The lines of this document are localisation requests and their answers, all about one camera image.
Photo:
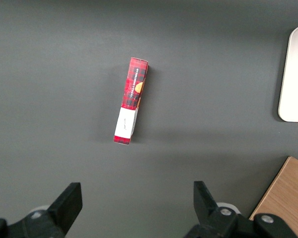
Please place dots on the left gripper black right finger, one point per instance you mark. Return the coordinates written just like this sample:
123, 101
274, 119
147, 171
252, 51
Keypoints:
213, 220

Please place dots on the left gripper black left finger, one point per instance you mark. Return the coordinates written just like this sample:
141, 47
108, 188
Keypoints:
59, 210

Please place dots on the oak wooden drawer cabinet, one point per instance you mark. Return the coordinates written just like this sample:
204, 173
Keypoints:
285, 198

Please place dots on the red tartan cookie box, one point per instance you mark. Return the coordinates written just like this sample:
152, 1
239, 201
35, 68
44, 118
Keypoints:
132, 99

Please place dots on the beige plastic tray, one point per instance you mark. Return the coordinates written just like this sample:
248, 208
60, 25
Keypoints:
296, 79

